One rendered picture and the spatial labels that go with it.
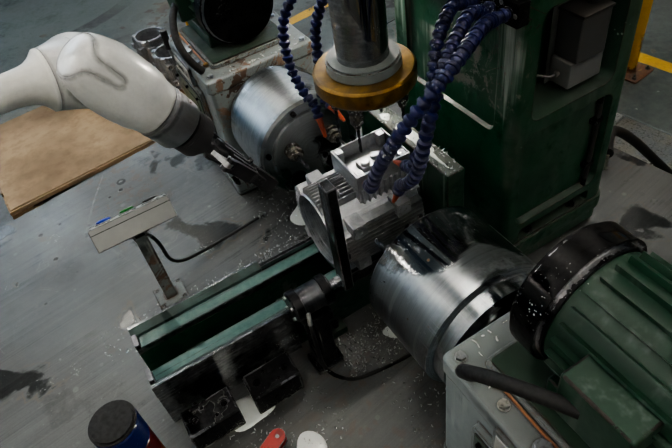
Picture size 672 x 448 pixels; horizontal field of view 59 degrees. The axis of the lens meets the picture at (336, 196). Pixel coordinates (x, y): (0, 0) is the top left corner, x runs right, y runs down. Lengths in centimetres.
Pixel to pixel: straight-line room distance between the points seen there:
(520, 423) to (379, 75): 55
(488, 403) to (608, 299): 22
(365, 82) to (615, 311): 53
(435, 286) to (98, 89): 56
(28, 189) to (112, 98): 230
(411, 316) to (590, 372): 36
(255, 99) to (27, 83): 52
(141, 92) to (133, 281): 73
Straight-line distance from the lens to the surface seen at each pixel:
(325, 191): 93
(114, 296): 154
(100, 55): 89
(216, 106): 147
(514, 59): 102
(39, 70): 103
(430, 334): 93
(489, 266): 93
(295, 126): 130
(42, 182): 318
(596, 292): 69
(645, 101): 333
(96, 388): 141
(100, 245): 128
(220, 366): 122
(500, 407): 81
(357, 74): 99
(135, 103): 91
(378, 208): 115
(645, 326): 67
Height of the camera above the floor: 188
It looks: 44 degrees down
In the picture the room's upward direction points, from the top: 10 degrees counter-clockwise
